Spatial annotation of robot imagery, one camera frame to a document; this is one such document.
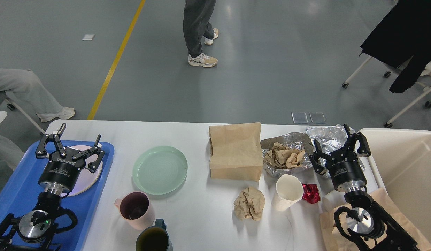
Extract beige plastic bin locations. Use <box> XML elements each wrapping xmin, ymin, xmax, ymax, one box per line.
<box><xmin>360</xmin><ymin>128</ymin><xmax>431</xmax><ymax>243</ymax></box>

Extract seated person grey trousers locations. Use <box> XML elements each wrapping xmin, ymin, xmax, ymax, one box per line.
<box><xmin>0</xmin><ymin>68</ymin><xmax>75</xmax><ymax>170</ymax></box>

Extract mint green plate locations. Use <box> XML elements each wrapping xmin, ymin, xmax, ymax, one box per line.
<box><xmin>131</xmin><ymin>146</ymin><xmax>188</xmax><ymax>195</ymax></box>

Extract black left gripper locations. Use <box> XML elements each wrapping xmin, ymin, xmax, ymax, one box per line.
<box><xmin>35</xmin><ymin>123</ymin><xmax>106</xmax><ymax>193</ymax></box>

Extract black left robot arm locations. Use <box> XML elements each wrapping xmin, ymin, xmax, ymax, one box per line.
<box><xmin>0</xmin><ymin>124</ymin><xmax>105</xmax><ymax>251</ymax></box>

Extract white paper cup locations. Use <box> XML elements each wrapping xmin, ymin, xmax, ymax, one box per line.
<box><xmin>272</xmin><ymin>174</ymin><xmax>303</xmax><ymax>211</ymax></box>

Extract crumpled brown paper ball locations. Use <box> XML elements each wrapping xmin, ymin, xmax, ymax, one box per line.
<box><xmin>233</xmin><ymin>186</ymin><xmax>266</xmax><ymax>221</ymax></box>

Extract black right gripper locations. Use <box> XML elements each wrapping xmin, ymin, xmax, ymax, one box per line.
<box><xmin>309</xmin><ymin>124</ymin><xmax>371</xmax><ymax>192</ymax></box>

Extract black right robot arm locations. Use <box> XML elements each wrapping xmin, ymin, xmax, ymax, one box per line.
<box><xmin>309</xmin><ymin>124</ymin><xmax>418</xmax><ymax>251</ymax></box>

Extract black jacket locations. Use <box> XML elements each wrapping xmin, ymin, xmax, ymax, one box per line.
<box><xmin>361</xmin><ymin>0</ymin><xmax>431</xmax><ymax>93</ymax></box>

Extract crumpled brown paper in foil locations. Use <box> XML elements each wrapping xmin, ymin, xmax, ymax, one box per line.
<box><xmin>264</xmin><ymin>142</ymin><xmax>306</xmax><ymax>169</ymax></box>

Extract standing person in jeans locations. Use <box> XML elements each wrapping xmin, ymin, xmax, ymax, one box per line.
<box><xmin>183</xmin><ymin>0</ymin><xmax>220</xmax><ymax>67</ymax></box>

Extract blue plastic tray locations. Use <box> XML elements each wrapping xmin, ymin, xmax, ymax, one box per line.
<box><xmin>0</xmin><ymin>142</ymin><xmax>115</xmax><ymax>251</ymax></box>

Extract flat brown paper bag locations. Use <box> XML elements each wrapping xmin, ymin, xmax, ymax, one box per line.
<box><xmin>320</xmin><ymin>188</ymin><xmax>431</xmax><ymax>251</ymax></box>

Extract crumpled aluminium foil sheet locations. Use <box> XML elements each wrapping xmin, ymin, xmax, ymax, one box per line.
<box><xmin>306</xmin><ymin>124</ymin><xmax>365</xmax><ymax>178</ymax></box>

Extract grey chair with legs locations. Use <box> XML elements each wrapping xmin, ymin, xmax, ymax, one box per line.
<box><xmin>0</xmin><ymin>91</ymin><xmax>45</xmax><ymax>135</ymax></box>

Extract pink plate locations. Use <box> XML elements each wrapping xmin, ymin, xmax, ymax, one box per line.
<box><xmin>68</xmin><ymin>145</ymin><xmax>103</xmax><ymax>197</ymax></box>

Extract dark teal mug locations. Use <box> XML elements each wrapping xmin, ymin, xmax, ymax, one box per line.
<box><xmin>135</xmin><ymin>218</ymin><xmax>173</xmax><ymax>251</ymax></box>

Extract aluminium foil with paper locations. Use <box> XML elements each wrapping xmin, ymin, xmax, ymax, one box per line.
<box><xmin>261</xmin><ymin>133</ymin><xmax>314</xmax><ymax>178</ymax></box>

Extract red foil wrapper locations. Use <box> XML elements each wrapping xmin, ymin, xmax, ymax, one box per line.
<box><xmin>302</xmin><ymin>184</ymin><xmax>321</xmax><ymax>204</ymax></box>

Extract pink ribbed mug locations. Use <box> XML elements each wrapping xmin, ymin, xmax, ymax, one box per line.
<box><xmin>114</xmin><ymin>192</ymin><xmax>155</xmax><ymax>230</ymax></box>

